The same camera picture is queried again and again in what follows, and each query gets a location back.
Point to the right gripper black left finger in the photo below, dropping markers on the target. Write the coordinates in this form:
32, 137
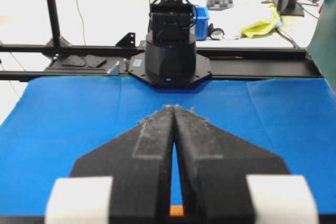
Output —
126, 180

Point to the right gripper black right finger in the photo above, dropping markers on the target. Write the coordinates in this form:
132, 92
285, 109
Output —
227, 179

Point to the orange towel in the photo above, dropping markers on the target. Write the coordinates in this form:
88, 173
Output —
177, 211

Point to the blue table mat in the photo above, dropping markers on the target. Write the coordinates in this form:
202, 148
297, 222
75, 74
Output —
59, 119

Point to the yellow-green cloth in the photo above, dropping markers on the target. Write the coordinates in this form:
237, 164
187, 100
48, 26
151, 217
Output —
260, 20

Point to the blue plastic bin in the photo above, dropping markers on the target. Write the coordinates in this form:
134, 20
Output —
201, 27

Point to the black aluminium frame rail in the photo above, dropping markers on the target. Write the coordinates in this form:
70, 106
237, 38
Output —
226, 63

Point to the black vertical frame post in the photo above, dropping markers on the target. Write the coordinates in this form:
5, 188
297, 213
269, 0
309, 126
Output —
54, 23

